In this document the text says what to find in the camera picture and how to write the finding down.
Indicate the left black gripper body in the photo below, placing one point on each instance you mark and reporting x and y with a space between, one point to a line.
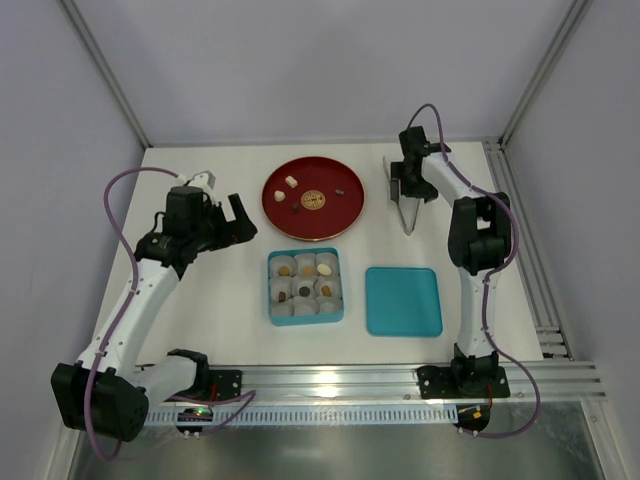
228 225

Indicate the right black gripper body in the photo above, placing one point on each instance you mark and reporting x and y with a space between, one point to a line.
409 189

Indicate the metal tongs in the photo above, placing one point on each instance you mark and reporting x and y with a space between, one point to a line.
407 208

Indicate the cream oval chocolate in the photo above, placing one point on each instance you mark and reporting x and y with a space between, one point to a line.
324 270

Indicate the teal box lid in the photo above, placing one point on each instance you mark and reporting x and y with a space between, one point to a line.
402 302

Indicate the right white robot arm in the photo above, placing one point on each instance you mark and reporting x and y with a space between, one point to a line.
479 245

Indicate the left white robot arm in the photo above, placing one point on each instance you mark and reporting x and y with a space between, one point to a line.
103 392

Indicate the white chocolate cube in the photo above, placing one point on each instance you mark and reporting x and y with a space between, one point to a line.
291 181

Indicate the red round tray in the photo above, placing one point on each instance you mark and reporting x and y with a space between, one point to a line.
314 173

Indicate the teal box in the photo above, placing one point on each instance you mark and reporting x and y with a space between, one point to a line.
331 310

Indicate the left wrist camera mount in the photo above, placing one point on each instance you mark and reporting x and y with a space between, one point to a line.
204 180

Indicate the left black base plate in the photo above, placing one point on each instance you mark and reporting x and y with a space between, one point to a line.
224 384

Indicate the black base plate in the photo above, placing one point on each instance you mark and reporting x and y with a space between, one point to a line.
224 384
444 383

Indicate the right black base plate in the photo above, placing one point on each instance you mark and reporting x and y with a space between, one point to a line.
444 383

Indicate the aluminium rail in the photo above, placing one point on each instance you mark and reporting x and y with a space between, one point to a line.
556 381

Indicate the perforated cable duct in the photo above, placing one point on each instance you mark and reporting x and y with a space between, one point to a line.
265 414

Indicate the right aluminium frame post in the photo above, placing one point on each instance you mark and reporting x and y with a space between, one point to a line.
564 32

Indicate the aluminium frame post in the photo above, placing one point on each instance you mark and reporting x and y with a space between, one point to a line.
564 32
94 52

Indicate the left aluminium frame post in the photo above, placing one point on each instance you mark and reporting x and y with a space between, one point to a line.
94 52

